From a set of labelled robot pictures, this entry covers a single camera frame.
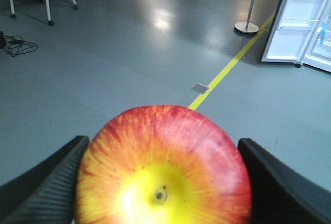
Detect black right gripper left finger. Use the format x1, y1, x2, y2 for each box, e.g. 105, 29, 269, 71
1, 136, 89, 223

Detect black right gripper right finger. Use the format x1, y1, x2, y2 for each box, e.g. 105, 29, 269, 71
238, 138, 330, 223

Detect silver sign stand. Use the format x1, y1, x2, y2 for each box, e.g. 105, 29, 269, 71
234, 0, 260, 35

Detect black cable bundle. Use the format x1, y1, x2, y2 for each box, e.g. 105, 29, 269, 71
0, 31, 38, 57

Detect metal floor plate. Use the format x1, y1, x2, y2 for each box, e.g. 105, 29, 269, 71
190, 83, 209, 95

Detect white fridge door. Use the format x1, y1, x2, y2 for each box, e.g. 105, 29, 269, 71
262, 0, 330, 67

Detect red yellow apple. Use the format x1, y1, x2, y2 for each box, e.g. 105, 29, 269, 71
75, 105, 252, 223

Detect grey refrigerator body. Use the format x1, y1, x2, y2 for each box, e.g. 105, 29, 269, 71
302, 10, 330, 72

